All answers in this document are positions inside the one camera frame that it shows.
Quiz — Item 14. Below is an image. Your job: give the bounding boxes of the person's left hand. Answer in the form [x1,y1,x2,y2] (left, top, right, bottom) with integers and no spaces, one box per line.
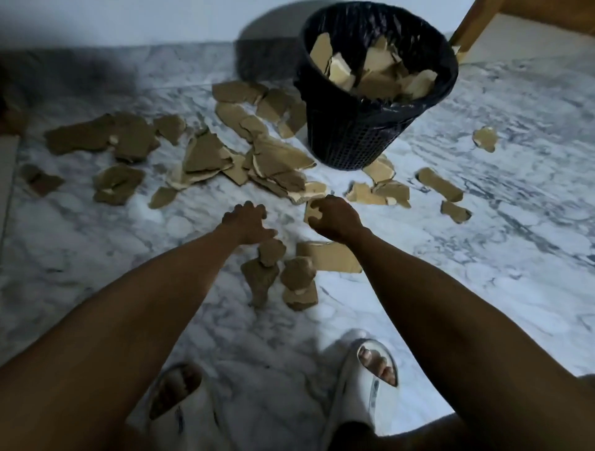
[221,201,278,246]

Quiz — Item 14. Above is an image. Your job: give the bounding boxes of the person's right white sandal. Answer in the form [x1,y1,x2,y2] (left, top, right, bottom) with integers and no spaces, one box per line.
[320,339,400,451]

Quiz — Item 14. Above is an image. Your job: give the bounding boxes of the person's white sandal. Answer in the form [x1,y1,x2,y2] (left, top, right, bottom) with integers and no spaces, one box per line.
[320,339,400,451]
[125,362,224,451]

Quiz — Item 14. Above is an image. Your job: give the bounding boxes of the person's left white sandal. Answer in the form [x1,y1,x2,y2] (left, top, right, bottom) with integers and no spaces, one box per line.
[125,362,224,451]

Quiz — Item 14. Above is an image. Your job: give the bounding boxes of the wooden door frame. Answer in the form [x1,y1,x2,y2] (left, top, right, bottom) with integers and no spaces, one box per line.
[448,0,595,64]

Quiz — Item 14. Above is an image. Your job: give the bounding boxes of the black bin with liner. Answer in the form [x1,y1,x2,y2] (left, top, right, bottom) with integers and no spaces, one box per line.
[295,1,460,172]

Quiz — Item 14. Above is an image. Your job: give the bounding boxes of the person's left forearm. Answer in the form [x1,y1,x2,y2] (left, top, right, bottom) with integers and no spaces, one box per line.
[0,230,242,451]

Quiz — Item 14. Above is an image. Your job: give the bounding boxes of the person's right forearm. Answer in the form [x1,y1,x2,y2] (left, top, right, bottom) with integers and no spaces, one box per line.
[346,230,595,451]

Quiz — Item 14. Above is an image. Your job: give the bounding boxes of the brown paper pieces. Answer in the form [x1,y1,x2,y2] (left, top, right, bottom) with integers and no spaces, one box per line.
[19,79,499,312]

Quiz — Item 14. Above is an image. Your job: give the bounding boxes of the person's right hand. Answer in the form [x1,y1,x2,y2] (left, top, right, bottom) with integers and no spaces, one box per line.
[307,195,368,245]

